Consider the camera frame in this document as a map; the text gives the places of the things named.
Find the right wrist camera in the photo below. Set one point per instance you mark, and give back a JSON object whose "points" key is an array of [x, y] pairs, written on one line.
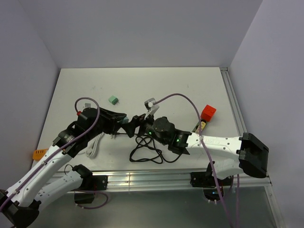
{"points": [[151, 107]]}

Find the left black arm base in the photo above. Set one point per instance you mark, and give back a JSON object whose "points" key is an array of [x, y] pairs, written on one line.
{"points": [[90, 189]]}

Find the green power strip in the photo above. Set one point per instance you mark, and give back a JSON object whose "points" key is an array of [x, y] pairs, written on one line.
{"points": [[197, 129]]}

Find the aluminium mounting rail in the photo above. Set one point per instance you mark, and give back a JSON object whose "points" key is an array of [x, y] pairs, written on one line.
{"points": [[149, 180]]}

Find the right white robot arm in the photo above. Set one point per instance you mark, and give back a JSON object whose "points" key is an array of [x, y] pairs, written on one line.
{"points": [[227, 156]]}

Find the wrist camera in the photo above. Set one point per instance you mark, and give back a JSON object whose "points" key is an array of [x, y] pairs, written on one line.
{"points": [[151, 107], [85, 106]]}

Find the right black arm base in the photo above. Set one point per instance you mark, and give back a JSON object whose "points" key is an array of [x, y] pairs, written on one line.
{"points": [[207, 182]]}

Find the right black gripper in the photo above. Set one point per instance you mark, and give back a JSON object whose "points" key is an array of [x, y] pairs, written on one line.
{"points": [[130, 127]]}

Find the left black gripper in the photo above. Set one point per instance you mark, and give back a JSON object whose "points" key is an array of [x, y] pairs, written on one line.
{"points": [[112, 119]]}

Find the red cube plug adapter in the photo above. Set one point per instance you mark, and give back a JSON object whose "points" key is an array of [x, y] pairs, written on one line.
{"points": [[207, 113]]}

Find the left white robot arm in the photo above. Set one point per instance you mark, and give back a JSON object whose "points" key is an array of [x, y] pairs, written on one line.
{"points": [[22, 202]]}

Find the green plug adapter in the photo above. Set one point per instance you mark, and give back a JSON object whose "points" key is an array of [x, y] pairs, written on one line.
{"points": [[113, 100]]}

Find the yellow plug adapter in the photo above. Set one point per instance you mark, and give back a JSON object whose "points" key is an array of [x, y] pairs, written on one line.
{"points": [[203, 124]]}

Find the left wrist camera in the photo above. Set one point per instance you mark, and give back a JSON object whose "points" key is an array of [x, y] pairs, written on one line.
{"points": [[85, 106]]}

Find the light blue plug adapter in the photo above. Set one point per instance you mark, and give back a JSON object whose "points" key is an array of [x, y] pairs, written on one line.
{"points": [[125, 120]]}

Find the aluminium side frame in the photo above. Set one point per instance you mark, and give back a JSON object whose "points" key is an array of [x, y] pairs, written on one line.
{"points": [[241, 128]]}

